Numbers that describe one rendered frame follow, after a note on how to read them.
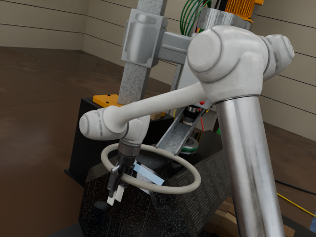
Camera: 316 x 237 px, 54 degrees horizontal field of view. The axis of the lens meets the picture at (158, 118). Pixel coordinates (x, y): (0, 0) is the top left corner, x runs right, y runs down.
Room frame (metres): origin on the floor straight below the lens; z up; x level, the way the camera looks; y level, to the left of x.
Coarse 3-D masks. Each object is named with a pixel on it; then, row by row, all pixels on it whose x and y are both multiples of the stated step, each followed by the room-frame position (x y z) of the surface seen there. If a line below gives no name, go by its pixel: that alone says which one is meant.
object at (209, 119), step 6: (198, 108) 4.82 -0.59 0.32; (210, 108) 4.59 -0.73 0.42; (204, 114) 4.76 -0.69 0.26; (210, 114) 4.71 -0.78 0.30; (216, 114) 4.70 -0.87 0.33; (204, 120) 4.75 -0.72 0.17; (210, 120) 4.70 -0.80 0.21; (198, 126) 4.78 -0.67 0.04; (204, 126) 4.73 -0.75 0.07; (210, 126) 4.68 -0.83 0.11
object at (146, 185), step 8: (112, 144) 1.43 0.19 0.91; (144, 144) 1.57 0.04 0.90; (104, 152) 1.30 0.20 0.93; (160, 152) 1.56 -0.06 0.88; (168, 152) 1.56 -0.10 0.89; (104, 160) 1.23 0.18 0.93; (176, 160) 1.52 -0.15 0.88; (184, 160) 1.50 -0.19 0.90; (192, 168) 1.43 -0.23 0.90; (128, 176) 1.13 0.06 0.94; (136, 184) 1.11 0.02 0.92; (144, 184) 1.11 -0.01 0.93; (152, 184) 1.12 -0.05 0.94; (192, 184) 1.23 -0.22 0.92; (160, 192) 1.11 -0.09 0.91; (168, 192) 1.12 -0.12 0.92; (176, 192) 1.14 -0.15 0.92; (184, 192) 1.16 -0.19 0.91
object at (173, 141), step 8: (200, 112) 1.98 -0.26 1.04; (176, 120) 1.84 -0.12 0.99; (168, 128) 1.75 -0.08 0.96; (176, 128) 1.83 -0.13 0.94; (184, 128) 1.85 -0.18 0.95; (192, 128) 1.81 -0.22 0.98; (168, 136) 1.74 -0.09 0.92; (176, 136) 1.75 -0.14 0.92; (184, 136) 1.77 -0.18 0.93; (160, 144) 1.61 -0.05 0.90; (168, 144) 1.66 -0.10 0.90; (176, 144) 1.68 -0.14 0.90; (176, 152) 1.54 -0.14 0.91
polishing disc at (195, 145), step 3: (189, 138) 2.02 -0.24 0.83; (192, 138) 2.04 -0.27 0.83; (192, 141) 1.98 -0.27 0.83; (195, 141) 2.00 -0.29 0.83; (186, 144) 1.90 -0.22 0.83; (189, 144) 1.91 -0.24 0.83; (192, 144) 1.92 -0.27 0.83; (195, 144) 1.94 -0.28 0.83; (183, 147) 1.86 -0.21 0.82; (186, 147) 1.87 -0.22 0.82; (189, 147) 1.87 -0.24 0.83; (192, 147) 1.89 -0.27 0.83; (195, 147) 1.91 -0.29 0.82
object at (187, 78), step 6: (192, 36) 1.91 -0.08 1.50; (186, 60) 1.90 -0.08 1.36; (186, 66) 1.90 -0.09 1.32; (186, 72) 1.90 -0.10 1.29; (186, 78) 1.89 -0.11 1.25; (192, 78) 1.88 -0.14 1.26; (180, 84) 1.90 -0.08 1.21; (186, 84) 1.89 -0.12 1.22; (192, 84) 1.88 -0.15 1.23; (210, 102) 1.86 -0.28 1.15; (204, 108) 1.85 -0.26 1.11
